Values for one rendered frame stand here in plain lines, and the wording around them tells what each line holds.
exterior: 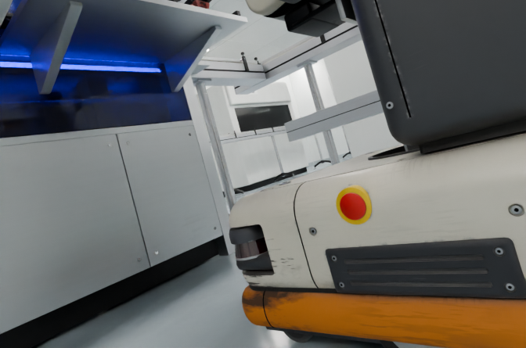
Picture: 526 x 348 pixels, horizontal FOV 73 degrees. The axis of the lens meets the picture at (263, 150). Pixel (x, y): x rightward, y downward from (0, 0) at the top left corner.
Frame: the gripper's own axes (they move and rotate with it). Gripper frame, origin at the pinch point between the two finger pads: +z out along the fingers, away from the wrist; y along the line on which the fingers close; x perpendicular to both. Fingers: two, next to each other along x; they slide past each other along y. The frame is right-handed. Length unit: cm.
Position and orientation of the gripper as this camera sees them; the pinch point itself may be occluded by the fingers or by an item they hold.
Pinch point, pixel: (204, 20)
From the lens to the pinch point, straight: 141.8
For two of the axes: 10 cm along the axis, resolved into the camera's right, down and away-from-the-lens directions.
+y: -7.0, 3.2, 6.4
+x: -6.3, 1.4, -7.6
